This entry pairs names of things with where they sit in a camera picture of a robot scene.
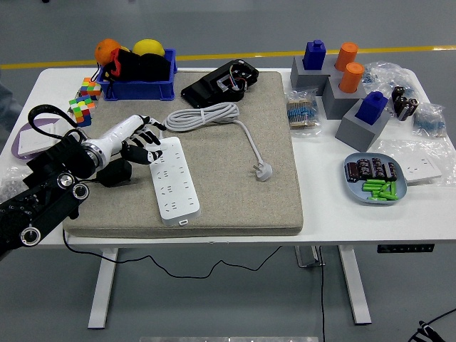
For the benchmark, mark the grey-brown mat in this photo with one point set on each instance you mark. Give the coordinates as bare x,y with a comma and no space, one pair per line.
221,199

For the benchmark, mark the blue-grey plate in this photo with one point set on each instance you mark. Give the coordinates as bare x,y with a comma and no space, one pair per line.
354,194

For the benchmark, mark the metal bracket under table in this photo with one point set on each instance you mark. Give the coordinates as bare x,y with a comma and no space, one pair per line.
306,258

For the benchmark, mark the purple tray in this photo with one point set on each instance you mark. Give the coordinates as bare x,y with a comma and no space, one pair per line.
16,149

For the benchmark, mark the black table control panel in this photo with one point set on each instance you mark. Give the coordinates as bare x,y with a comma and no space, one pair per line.
406,248

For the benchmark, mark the bag of blue resistors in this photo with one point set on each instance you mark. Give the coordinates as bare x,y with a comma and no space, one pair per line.
384,76
429,123
303,114

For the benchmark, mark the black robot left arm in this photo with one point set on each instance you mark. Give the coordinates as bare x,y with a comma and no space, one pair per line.
46,199

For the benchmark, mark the blue square peg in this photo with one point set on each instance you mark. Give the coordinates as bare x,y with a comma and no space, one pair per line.
370,108
313,55

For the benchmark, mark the large colourful puzzle cube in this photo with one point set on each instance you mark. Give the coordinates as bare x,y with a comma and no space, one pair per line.
82,108

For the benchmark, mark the black plug adapter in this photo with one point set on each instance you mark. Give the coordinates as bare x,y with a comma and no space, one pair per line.
114,174

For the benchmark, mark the black pouch red trim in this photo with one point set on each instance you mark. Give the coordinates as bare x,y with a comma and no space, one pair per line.
142,67

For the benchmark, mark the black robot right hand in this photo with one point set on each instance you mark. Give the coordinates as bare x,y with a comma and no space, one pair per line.
429,335

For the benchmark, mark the small colourful puzzle cube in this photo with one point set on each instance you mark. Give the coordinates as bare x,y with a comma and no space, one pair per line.
89,87

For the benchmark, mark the white wall switch panel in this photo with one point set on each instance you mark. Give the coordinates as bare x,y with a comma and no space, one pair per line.
35,140

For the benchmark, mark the clear plastic bag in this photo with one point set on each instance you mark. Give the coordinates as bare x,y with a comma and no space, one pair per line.
392,149

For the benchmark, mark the bag of metal nuts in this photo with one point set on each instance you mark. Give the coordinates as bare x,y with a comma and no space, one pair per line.
10,178

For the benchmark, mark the white wall socket panel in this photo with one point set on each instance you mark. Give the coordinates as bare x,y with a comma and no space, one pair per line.
420,170

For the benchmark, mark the grey block holder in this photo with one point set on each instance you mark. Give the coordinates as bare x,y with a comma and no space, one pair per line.
306,80
336,103
356,135

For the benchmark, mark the white power strip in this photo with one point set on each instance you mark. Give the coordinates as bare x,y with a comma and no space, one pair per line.
174,192

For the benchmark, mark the orange cylinder peg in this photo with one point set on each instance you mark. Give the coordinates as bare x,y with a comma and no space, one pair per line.
351,78
346,55

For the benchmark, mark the white table leg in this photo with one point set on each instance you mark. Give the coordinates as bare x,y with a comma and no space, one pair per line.
103,292
354,285

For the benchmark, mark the yellow lemon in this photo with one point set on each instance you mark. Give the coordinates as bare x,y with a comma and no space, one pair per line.
147,46

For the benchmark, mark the orange fruit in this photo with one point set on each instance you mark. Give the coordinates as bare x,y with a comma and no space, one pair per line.
105,50

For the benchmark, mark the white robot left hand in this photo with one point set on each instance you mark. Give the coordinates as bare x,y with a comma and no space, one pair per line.
117,133

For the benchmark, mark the blue plastic bin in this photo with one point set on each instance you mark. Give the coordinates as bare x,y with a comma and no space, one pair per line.
139,90

